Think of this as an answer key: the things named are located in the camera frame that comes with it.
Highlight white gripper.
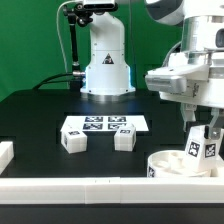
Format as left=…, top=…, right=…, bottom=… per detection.
left=159, top=49, right=224, bottom=140

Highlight white round stool seat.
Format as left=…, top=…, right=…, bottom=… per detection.
left=147, top=150, right=224, bottom=178

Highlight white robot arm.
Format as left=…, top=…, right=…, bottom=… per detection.
left=81, top=0, right=224, bottom=140

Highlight white sheet with tags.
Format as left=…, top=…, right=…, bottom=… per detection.
left=62, top=115, right=149, bottom=132

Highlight white left fence block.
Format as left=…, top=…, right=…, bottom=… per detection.
left=0, top=141, right=14, bottom=175

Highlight white front fence rail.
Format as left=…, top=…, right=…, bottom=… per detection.
left=0, top=178, right=224, bottom=204

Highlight overhead camera bar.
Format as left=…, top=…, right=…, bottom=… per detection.
left=83, top=0, right=116, bottom=10

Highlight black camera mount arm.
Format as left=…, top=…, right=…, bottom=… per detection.
left=63, top=3, right=93, bottom=91

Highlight black cables on table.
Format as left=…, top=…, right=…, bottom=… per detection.
left=32, top=72, right=83, bottom=90

